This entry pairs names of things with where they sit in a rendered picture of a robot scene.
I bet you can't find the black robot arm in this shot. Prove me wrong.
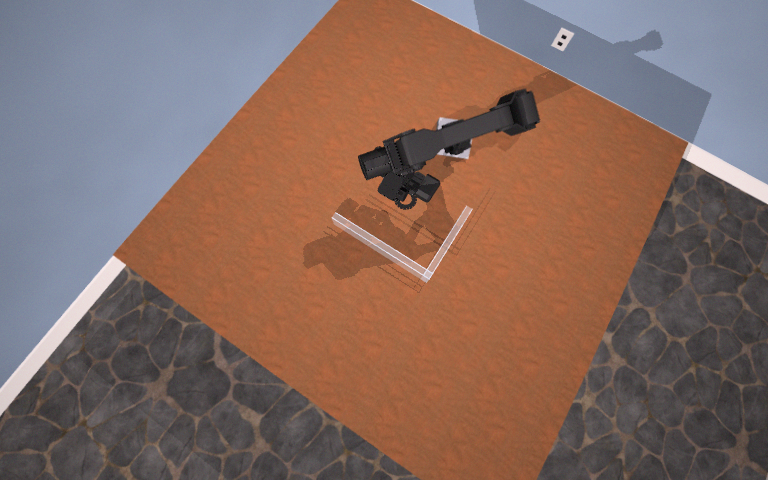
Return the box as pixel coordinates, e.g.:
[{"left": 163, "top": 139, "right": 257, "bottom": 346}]
[{"left": 358, "top": 89, "right": 540, "bottom": 203}]

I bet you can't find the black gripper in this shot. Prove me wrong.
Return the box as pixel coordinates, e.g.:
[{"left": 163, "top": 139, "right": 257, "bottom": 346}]
[{"left": 405, "top": 172, "right": 440, "bottom": 203}]

